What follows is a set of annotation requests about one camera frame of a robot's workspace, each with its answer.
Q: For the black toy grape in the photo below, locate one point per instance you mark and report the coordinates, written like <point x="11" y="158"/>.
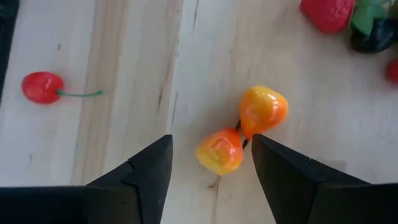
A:
<point x="371" y="39"/>

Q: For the small yellow-orange toy pear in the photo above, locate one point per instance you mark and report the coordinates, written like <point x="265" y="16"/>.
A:
<point x="220" y="152"/>
<point x="262" y="109"/>

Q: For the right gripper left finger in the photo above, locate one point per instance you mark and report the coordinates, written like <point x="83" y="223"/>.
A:
<point x="133" y="196"/>

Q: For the small red toy strawberry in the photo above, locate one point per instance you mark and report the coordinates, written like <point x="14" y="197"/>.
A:
<point x="328" y="14"/>

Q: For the small red toy cherry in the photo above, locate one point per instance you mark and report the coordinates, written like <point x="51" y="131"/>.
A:
<point x="393" y="72"/>
<point x="42" y="87"/>

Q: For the black metal table frame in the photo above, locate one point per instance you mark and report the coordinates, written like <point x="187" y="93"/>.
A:
<point x="6" y="31"/>

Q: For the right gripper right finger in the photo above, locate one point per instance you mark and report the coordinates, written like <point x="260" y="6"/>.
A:
<point x="311" y="196"/>

